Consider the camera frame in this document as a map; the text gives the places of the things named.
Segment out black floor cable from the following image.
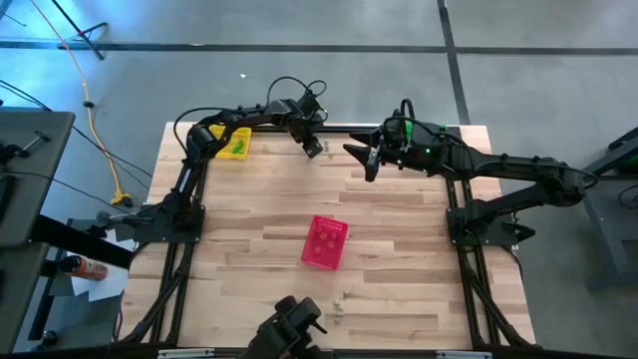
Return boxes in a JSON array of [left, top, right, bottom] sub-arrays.
[[0, 79, 155, 215]]

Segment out yellow extension cable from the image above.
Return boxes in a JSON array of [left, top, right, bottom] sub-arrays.
[[28, 0, 134, 208]]

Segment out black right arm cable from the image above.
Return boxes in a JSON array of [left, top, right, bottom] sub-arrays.
[[398, 98, 599, 190]]

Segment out red plastic basket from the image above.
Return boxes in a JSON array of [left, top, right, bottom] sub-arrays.
[[300, 214, 350, 272]]

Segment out white paper sheets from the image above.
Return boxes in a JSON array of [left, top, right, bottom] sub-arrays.
[[69, 227, 139, 303]]

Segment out black bar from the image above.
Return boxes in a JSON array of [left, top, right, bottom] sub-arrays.
[[29, 212, 137, 271]]

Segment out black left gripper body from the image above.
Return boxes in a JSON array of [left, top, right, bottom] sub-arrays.
[[287, 94, 328, 144]]

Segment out black aluminium table frame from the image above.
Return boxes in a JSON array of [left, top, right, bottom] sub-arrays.
[[117, 109, 537, 359]]

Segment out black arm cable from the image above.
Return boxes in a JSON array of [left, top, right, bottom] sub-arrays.
[[171, 75, 330, 151], [398, 98, 599, 190]]

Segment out grey metal table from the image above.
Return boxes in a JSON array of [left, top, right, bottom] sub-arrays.
[[551, 127, 638, 293]]

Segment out yellow plastic basket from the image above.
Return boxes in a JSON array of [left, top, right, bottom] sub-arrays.
[[207, 124, 253, 162]]

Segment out black mechanical device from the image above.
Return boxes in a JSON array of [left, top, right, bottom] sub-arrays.
[[237, 294, 330, 359]]

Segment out black clamp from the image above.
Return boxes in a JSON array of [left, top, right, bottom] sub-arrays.
[[88, 208, 157, 236]]

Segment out orange bottle with black cap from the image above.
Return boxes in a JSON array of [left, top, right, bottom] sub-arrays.
[[59, 254, 110, 282]]

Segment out black round foot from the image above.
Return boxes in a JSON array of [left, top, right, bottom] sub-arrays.
[[35, 328, 59, 351]]

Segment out black tripod stand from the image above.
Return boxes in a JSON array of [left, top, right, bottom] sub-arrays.
[[49, 0, 109, 62]]

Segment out dark grey desk panel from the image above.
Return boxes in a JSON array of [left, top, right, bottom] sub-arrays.
[[0, 110, 77, 249], [0, 242, 52, 354]]

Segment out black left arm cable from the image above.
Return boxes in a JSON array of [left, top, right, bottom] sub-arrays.
[[171, 75, 330, 151]]

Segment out silver metal bracket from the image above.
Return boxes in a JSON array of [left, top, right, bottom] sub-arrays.
[[157, 348, 216, 359], [435, 350, 493, 359]]

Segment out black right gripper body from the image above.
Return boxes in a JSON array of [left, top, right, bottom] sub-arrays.
[[365, 116, 436, 183]]

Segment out black handle tool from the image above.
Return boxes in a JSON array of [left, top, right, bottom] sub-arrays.
[[0, 129, 52, 164]]

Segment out green plastic basket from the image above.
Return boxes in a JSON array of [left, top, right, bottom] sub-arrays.
[[403, 119, 453, 144]]

